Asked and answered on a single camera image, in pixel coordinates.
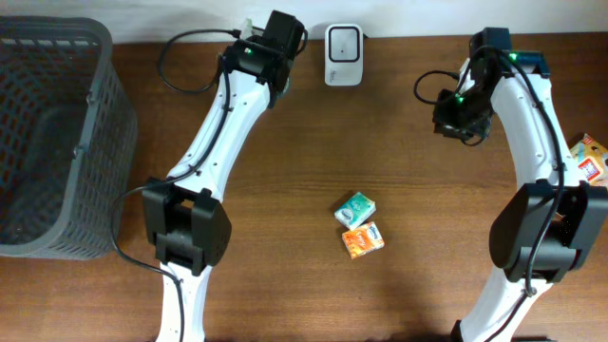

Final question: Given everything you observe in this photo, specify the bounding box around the yellow snack bag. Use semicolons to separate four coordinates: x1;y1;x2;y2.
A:
570;133;607;187

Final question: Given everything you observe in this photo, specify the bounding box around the teal tissue pack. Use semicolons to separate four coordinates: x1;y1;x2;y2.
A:
334;192;376;230

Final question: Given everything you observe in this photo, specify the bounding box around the orange tissue pack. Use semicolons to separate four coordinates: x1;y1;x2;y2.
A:
342;221;385;259

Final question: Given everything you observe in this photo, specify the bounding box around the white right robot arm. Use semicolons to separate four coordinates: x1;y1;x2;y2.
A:
432;28;607;341

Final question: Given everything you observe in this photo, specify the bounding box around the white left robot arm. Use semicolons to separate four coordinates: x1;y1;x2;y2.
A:
142;10;308;341

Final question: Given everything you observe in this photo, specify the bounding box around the white barcode scanner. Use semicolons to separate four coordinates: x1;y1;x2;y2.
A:
324;24;364;86

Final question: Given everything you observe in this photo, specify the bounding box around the grey plastic mesh basket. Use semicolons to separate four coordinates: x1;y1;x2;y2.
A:
1;16;138;260

